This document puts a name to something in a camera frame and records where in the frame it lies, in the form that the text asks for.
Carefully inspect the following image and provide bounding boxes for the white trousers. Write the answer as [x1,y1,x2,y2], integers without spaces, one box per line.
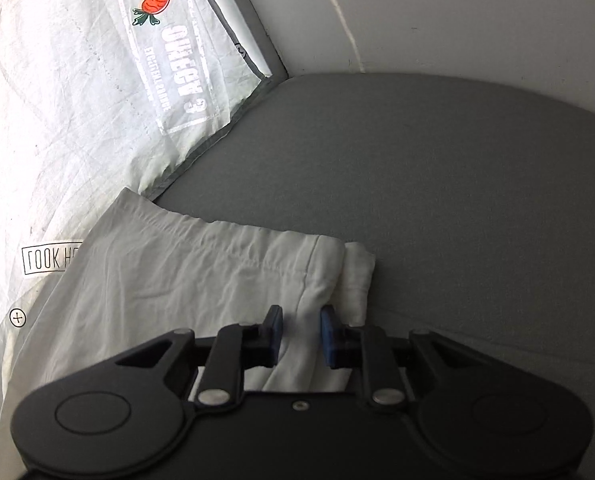
[0,190,375,479]

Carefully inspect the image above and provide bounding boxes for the white carrot print curtain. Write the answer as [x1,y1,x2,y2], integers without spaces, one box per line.
[0,0,270,412]

